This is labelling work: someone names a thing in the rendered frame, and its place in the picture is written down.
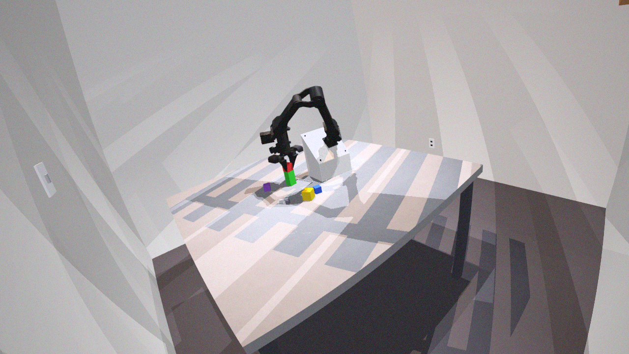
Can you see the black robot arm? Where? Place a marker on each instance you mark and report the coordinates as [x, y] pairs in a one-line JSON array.
[[279, 128]]

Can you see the red block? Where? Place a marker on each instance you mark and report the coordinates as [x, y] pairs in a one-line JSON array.
[[289, 167]]

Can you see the yellow block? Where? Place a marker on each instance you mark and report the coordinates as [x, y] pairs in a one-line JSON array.
[[308, 194]]

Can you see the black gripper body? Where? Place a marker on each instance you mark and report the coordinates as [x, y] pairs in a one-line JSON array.
[[284, 149]]

